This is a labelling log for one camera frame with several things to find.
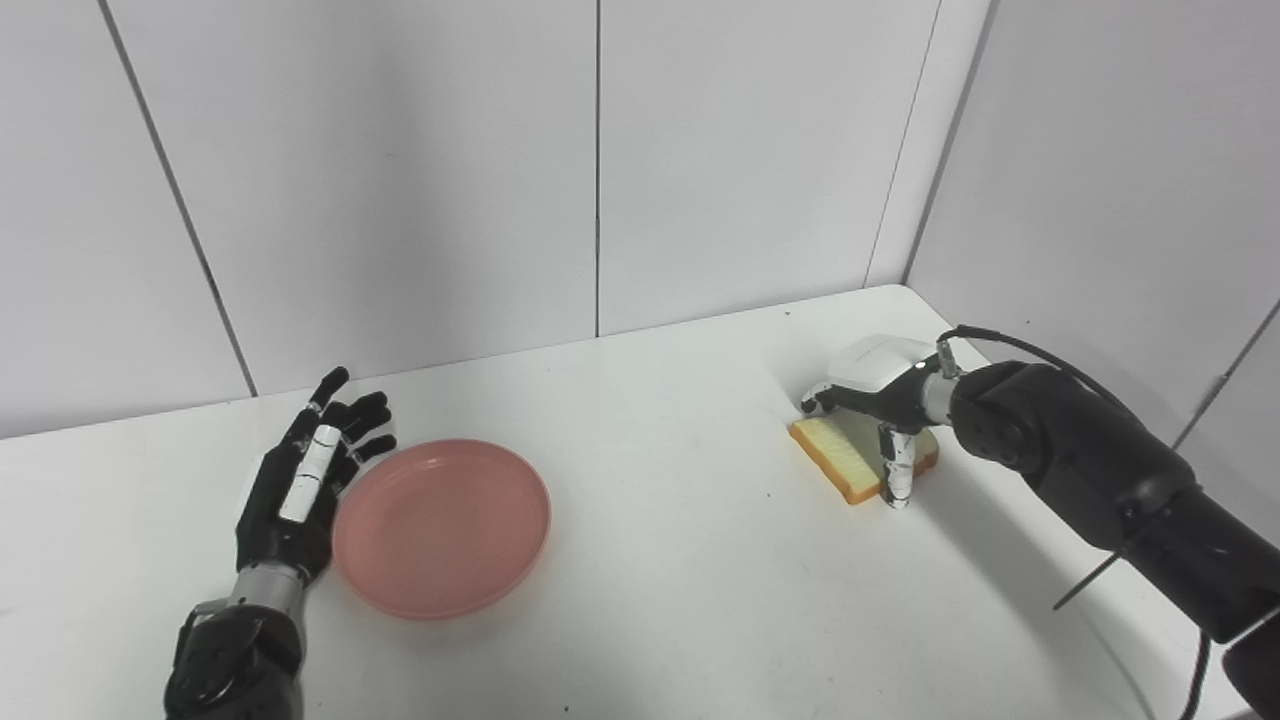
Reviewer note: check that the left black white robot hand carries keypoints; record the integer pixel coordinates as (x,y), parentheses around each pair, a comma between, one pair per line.
(300,490)

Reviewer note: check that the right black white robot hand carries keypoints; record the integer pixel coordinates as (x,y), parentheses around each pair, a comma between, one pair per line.
(880,395)

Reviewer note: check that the slice of white bread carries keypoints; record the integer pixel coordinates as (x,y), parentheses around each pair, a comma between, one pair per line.
(840,450)

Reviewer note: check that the pink round plate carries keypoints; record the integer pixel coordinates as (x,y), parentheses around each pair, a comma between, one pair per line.
(442,528)

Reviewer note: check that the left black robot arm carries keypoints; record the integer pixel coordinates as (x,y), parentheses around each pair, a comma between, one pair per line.
(240,650)

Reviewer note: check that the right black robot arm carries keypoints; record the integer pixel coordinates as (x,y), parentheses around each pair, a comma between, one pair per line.
(1110,470)

